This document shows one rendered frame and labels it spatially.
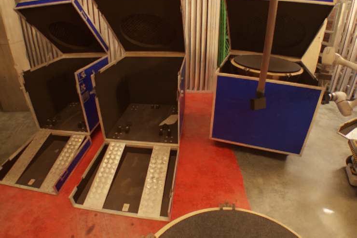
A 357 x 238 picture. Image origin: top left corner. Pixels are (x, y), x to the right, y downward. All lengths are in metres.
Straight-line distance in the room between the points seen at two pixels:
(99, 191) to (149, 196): 0.48
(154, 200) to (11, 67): 3.18
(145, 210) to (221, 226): 1.07
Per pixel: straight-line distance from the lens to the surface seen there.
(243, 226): 0.86
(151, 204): 1.84
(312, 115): 2.15
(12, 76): 4.06
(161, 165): 2.03
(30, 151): 2.78
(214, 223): 0.85
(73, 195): 1.99
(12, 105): 4.37
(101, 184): 2.04
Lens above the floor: 1.52
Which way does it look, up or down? 26 degrees down
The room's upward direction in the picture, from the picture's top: straight up
